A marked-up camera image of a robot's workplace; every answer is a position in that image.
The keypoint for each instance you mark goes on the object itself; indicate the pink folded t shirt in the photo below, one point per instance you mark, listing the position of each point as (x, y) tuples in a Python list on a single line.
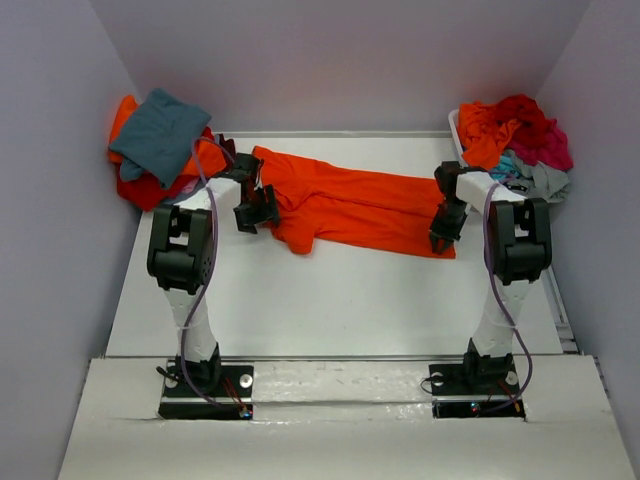
[(190, 187)]

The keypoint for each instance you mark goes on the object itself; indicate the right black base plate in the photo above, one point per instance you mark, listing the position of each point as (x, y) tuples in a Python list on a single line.
[(458, 395)]

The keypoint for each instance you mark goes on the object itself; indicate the orange t shirt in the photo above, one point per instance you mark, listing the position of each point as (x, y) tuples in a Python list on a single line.
[(381, 211), (211, 158)]

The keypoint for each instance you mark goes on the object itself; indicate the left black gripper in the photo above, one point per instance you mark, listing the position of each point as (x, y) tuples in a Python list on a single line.
[(267, 212)]

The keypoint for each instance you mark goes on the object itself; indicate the red folded t shirt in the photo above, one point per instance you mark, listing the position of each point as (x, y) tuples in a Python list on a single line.
[(146, 193)]

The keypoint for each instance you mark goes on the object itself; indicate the magenta crumpled t shirt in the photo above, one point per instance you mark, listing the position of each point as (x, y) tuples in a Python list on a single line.
[(554, 153)]

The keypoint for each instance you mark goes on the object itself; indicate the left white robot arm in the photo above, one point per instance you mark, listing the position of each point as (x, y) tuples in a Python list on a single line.
[(181, 258)]

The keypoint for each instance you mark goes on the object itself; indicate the orange folded t shirt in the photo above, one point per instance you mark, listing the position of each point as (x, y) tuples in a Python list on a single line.
[(211, 158)]

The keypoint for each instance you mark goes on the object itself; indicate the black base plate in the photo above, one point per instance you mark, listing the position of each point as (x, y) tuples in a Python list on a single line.
[(230, 400), (458, 395)]

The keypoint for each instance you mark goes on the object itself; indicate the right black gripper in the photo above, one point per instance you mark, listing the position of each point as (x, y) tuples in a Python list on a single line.
[(440, 231)]

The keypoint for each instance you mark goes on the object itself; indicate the dark maroon t shirt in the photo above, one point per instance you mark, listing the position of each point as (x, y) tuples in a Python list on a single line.
[(227, 144)]

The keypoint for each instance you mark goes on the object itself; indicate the red crumpled t shirt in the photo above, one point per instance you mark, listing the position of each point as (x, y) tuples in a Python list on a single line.
[(533, 124)]

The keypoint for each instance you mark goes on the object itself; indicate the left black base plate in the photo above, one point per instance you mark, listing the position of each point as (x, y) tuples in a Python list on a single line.
[(230, 400)]

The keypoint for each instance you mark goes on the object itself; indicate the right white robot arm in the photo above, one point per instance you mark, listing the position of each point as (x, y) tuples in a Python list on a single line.
[(517, 249)]

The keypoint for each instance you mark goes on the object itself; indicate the cyan crumpled t shirt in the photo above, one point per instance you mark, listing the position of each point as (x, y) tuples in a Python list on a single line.
[(505, 166)]

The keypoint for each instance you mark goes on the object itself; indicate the teal folded t shirt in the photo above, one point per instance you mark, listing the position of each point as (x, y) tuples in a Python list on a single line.
[(156, 138)]

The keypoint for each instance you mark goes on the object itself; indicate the grey crumpled t shirt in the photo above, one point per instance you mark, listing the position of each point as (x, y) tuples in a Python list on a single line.
[(537, 181)]

